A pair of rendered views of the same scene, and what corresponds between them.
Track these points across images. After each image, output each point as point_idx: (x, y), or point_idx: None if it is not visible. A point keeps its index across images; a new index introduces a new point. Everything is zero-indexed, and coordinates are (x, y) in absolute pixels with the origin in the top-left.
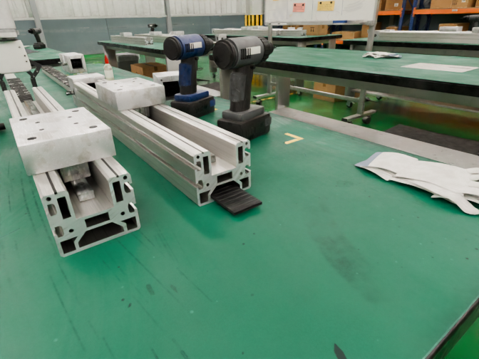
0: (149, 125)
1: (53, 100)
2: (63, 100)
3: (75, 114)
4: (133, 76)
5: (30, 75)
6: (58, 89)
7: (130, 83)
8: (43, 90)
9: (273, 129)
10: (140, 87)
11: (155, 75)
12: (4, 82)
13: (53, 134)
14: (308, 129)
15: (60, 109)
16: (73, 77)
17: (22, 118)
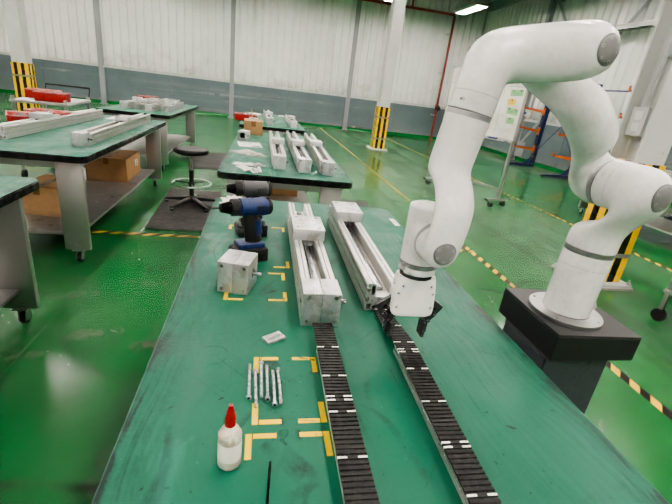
0: (312, 215)
1: (353, 249)
2: (352, 346)
3: (340, 208)
4: (132, 495)
5: (389, 312)
6: (365, 432)
7: (306, 222)
8: (363, 272)
9: (230, 232)
10: (304, 216)
11: (255, 256)
12: (419, 318)
13: (347, 203)
14: (215, 226)
15: (347, 238)
16: (335, 286)
17: (358, 211)
